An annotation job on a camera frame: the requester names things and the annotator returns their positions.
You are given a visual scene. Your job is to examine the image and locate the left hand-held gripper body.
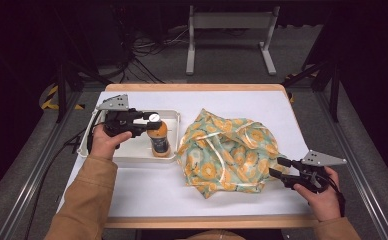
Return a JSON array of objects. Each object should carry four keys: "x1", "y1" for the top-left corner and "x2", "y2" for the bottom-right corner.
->
[{"x1": 96, "y1": 94, "x2": 147, "y2": 138}]

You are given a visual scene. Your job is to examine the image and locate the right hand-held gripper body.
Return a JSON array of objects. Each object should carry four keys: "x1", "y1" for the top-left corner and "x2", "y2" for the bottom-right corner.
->
[{"x1": 283, "y1": 149, "x2": 347, "y2": 194}]

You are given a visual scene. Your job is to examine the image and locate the orange juice bottle white cap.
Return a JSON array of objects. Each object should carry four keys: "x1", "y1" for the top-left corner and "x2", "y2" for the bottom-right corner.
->
[{"x1": 146, "y1": 113, "x2": 172, "y2": 159}]

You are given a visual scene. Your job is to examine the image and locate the white plastic tray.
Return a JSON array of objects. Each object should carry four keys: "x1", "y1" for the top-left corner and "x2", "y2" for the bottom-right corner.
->
[{"x1": 76, "y1": 109, "x2": 181, "y2": 164}]

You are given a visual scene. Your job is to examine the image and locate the orange print plastic bag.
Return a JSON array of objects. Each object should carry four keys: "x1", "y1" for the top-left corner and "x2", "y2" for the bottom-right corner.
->
[{"x1": 176, "y1": 108, "x2": 291, "y2": 200}]

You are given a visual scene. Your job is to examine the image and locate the person's left hand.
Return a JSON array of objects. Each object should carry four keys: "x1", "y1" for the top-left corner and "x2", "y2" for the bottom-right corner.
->
[{"x1": 89, "y1": 123, "x2": 133, "y2": 161}]

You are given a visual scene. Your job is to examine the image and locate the person's right hand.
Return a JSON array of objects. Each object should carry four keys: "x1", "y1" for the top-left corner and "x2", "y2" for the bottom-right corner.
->
[{"x1": 293, "y1": 166, "x2": 341, "y2": 223}]

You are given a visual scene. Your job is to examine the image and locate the white table sheet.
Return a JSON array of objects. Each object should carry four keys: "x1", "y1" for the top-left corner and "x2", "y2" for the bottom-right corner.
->
[{"x1": 56, "y1": 90, "x2": 316, "y2": 218}]

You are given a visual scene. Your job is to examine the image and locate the black metal stand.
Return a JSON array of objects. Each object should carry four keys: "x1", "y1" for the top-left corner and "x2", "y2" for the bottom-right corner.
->
[
  {"x1": 55, "y1": 58, "x2": 114, "y2": 124},
  {"x1": 281, "y1": 59, "x2": 342, "y2": 124}
]

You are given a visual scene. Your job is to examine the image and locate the yellow black hazard tape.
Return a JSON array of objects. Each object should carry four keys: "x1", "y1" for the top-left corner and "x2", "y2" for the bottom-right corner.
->
[{"x1": 40, "y1": 84, "x2": 85, "y2": 111}]

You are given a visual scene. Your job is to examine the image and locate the person's tan clothing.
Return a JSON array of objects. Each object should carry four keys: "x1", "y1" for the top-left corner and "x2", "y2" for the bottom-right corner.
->
[{"x1": 176, "y1": 229, "x2": 247, "y2": 240}]

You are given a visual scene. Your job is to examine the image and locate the aluminium rail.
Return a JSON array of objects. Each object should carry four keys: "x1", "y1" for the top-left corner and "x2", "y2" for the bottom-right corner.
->
[
  {"x1": 0, "y1": 91, "x2": 83, "y2": 240},
  {"x1": 314, "y1": 89, "x2": 388, "y2": 240}
]

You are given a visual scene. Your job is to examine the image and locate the bundle of floor cables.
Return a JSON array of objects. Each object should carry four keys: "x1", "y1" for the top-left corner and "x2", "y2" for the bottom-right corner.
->
[{"x1": 113, "y1": 28, "x2": 190, "y2": 84}]

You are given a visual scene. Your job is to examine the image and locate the white metal stand frame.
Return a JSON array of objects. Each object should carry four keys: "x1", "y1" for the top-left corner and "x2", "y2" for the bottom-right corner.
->
[{"x1": 185, "y1": 4, "x2": 281, "y2": 76}]

